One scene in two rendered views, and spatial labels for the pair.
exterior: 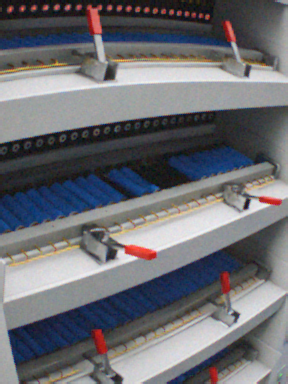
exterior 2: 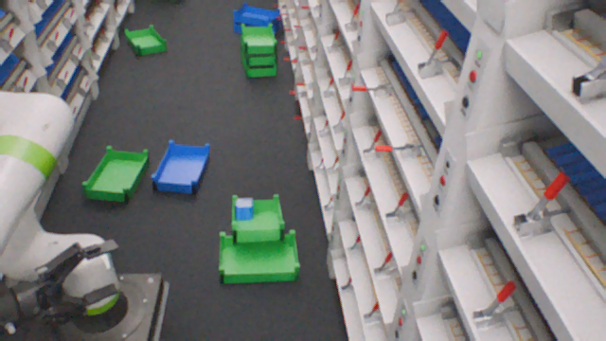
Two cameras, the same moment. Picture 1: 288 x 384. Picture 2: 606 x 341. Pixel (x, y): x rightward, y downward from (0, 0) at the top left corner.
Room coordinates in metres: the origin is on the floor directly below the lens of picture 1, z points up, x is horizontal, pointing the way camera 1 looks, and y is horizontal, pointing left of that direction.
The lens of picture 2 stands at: (1.19, -0.99, 1.52)
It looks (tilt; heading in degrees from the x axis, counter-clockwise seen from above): 38 degrees down; 128
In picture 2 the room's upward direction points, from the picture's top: 5 degrees clockwise
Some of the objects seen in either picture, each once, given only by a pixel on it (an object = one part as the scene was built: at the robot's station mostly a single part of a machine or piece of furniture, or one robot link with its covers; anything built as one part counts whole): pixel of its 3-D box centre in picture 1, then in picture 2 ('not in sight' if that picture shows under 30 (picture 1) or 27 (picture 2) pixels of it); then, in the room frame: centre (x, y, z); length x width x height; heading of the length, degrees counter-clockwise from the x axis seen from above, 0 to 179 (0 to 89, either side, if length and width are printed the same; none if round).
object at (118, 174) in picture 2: not in sight; (117, 172); (-0.61, -0.08, 0.04); 0.30 x 0.20 x 0.08; 127
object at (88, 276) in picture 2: not in sight; (82, 272); (0.24, -0.66, 0.49); 0.16 x 0.13 x 0.19; 32
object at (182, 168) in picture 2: not in sight; (182, 166); (-0.45, 0.16, 0.04); 0.30 x 0.20 x 0.08; 127
